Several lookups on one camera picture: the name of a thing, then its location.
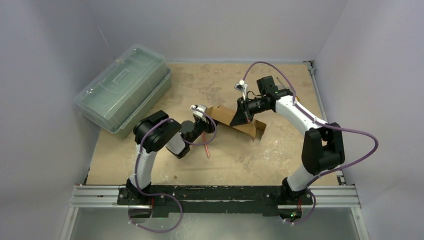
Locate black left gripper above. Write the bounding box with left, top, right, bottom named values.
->
left=187, top=113, right=220, bottom=146

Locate brown cardboard box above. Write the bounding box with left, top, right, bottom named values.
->
left=205, top=105, right=267, bottom=141

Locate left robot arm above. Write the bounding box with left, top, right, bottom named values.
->
left=125, top=108, right=217, bottom=205

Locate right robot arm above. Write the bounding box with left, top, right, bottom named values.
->
left=230, top=76, right=345, bottom=204

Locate clear plastic storage box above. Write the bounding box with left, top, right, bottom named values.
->
left=74, top=44, right=172, bottom=139

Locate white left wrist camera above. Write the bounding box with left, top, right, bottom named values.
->
left=190, top=104, right=208, bottom=122

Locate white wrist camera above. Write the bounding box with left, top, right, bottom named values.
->
left=190, top=104, right=208, bottom=122
left=234, top=79, right=248, bottom=100

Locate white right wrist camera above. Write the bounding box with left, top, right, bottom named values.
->
left=234, top=79, right=248, bottom=100

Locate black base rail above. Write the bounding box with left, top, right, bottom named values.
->
left=118, top=184, right=314, bottom=221

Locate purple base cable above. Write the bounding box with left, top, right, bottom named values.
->
left=127, top=193, right=184, bottom=233

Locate aluminium frame rail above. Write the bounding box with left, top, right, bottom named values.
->
left=59, top=185, right=154, bottom=240

